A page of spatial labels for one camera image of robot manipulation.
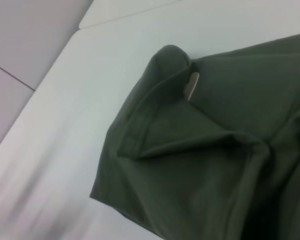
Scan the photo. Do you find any dark green printed t-shirt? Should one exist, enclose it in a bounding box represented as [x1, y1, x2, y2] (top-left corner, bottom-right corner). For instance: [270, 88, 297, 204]
[89, 31, 300, 240]

